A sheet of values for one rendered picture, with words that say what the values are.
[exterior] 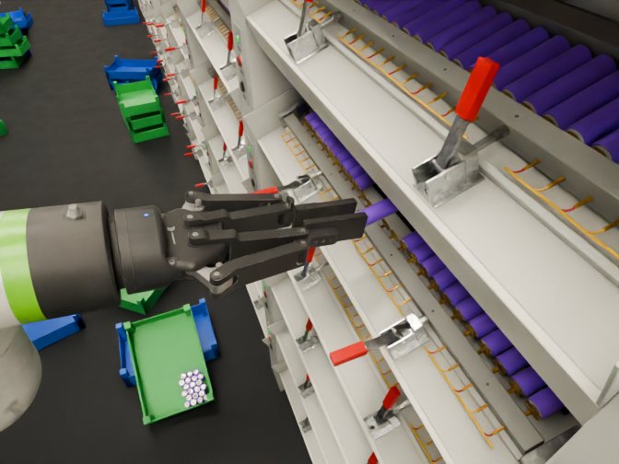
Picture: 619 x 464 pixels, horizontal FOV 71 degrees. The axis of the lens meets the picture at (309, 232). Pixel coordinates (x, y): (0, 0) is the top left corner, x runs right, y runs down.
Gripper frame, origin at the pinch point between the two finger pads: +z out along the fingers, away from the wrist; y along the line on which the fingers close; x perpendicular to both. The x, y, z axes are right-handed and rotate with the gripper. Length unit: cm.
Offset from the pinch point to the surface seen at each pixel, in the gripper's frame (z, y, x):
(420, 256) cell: 9.5, 4.6, -2.8
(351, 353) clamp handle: -1.5, 11.5, -6.6
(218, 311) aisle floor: 5, -71, -100
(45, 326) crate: -53, -87, -108
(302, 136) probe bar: 6.8, -24.1, -3.6
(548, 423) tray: 10.3, 23.6, -4.3
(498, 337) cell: 10.1, 16.4, -2.1
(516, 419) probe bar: 7.1, 22.7, -3.4
